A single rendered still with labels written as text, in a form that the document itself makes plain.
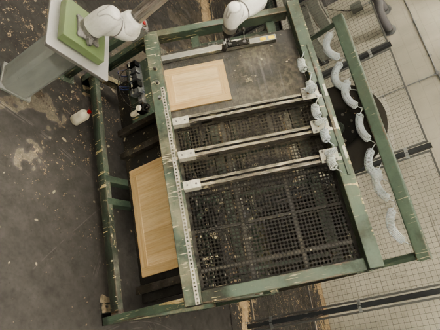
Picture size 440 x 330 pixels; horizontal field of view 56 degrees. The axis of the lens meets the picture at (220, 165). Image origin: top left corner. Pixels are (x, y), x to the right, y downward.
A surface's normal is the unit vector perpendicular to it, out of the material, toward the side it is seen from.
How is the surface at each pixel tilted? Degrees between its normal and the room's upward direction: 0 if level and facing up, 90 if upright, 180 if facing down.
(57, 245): 0
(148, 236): 90
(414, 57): 90
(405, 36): 90
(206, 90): 60
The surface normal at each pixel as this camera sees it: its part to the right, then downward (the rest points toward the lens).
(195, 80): -0.05, -0.34
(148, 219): -0.54, -0.20
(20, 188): 0.82, -0.34
